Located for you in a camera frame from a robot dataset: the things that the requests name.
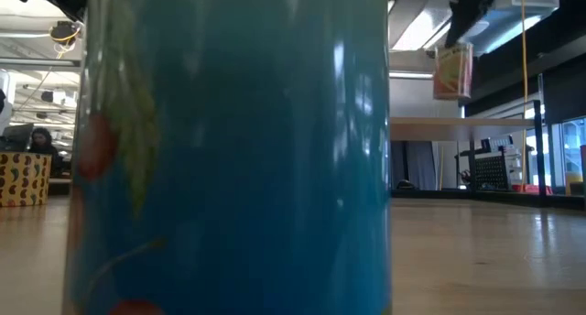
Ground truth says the yellow labelled can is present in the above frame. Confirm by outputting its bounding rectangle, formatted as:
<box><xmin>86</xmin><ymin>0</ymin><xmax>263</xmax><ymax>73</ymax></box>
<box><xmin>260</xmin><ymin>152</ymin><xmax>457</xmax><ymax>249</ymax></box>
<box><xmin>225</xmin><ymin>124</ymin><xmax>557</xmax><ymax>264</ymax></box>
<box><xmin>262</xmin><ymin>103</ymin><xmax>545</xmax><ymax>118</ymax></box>
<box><xmin>432</xmin><ymin>41</ymin><xmax>475</xmax><ymax>101</ymax></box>

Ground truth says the blue cherries can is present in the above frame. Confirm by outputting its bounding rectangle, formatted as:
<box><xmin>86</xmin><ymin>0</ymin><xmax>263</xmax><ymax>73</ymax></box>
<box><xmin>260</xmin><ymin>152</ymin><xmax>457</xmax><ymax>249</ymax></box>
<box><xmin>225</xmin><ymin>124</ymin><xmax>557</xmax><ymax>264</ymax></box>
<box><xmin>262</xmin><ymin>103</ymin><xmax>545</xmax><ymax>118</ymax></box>
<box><xmin>61</xmin><ymin>0</ymin><xmax>394</xmax><ymax>315</ymax></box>

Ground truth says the yellow patterned box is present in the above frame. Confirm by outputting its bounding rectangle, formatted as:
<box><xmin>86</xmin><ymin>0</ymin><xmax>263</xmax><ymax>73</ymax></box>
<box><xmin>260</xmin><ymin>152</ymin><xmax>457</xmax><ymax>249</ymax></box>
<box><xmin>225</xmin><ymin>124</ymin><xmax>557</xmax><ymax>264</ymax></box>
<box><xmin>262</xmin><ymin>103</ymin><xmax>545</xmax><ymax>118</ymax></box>
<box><xmin>0</xmin><ymin>151</ymin><xmax>52</xmax><ymax>209</ymax></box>

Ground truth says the wooden shelf with black posts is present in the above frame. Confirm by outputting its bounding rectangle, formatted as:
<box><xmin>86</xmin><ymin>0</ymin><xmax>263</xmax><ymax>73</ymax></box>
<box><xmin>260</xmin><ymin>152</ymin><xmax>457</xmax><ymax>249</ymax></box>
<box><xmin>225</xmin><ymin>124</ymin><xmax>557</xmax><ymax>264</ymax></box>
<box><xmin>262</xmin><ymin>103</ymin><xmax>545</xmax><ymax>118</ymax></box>
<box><xmin>389</xmin><ymin>99</ymin><xmax>548</xmax><ymax>209</ymax></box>

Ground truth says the grey curtain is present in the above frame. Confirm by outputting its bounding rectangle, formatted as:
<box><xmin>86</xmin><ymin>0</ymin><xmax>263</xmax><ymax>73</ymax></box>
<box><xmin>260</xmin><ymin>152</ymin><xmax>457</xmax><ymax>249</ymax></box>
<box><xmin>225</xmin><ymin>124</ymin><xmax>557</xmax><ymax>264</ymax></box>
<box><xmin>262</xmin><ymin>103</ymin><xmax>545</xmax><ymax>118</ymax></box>
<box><xmin>391</xmin><ymin>140</ymin><xmax>436</xmax><ymax>191</ymax></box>

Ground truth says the black pegboard cart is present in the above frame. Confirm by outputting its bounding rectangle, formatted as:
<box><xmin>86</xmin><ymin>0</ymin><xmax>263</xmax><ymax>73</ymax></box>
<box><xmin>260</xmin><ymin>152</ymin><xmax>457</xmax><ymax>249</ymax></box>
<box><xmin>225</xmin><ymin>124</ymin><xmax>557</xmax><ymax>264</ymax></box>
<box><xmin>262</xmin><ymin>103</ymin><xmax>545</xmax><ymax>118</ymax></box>
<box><xmin>455</xmin><ymin>136</ymin><xmax>523</xmax><ymax>192</ymax></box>

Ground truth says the red object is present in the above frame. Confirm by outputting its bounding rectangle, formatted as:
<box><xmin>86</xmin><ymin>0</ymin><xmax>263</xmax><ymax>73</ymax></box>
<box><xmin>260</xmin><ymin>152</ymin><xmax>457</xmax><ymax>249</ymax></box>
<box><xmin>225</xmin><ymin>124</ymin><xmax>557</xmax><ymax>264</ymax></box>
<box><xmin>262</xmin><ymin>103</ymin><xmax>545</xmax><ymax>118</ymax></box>
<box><xmin>511</xmin><ymin>183</ymin><xmax>554</xmax><ymax>196</ymax></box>

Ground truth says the yellow bin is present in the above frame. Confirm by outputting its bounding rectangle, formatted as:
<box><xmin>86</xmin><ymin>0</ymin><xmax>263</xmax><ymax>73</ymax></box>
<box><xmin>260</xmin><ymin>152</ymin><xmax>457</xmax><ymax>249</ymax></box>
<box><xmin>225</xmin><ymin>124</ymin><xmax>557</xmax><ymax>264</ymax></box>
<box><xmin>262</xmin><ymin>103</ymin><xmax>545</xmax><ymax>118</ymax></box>
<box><xmin>565</xmin><ymin>171</ymin><xmax>586</xmax><ymax>196</ymax></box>

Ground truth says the person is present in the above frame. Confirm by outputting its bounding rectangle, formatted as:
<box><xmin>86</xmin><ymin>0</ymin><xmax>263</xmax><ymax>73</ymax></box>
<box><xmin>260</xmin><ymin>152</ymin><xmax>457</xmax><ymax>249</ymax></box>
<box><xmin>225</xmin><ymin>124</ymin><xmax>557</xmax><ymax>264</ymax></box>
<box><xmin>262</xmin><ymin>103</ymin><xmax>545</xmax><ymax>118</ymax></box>
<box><xmin>27</xmin><ymin>126</ymin><xmax>65</xmax><ymax>179</ymax></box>

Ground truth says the dark monitor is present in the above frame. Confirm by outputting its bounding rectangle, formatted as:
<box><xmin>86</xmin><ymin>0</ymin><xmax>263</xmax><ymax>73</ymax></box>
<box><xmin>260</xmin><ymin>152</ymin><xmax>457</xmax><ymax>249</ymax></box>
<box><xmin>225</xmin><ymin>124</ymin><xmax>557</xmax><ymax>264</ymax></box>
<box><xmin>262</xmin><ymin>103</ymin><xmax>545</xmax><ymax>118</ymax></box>
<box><xmin>0</xmin><ymin>122</ymin><xmax>36</xmax><ymax>153</ymax></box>

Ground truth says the yellow hanging cable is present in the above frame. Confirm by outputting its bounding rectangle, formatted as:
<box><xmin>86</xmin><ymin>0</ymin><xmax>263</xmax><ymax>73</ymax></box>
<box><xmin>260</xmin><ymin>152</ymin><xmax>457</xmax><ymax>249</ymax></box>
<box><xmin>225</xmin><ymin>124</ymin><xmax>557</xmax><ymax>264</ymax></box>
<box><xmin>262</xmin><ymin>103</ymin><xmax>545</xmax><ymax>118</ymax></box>
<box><xmin>520</xmin><ymin>0</ymin><xmax>530</xmax><ymax>192</ymax></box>

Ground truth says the black aluminium table frame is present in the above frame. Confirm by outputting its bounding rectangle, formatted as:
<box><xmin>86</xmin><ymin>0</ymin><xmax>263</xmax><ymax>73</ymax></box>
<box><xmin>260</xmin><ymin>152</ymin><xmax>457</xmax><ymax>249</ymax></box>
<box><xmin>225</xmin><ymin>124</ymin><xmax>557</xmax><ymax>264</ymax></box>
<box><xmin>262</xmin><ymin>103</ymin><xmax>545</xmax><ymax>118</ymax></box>
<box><xmin>48</xmin><ymin>177</ymin><xmax>586</xmax><ymax>211</ymax></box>

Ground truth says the black ceiling cable reel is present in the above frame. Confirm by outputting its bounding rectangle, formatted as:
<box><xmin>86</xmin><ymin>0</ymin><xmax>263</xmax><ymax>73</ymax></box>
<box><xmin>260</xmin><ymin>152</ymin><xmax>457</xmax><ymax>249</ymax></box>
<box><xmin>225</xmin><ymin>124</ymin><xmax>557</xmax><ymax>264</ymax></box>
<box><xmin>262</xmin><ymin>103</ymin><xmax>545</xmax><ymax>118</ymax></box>
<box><xmin>49</xmin><ymin>20</ymin><xmax>83</xmax><ymax>49</ymax></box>

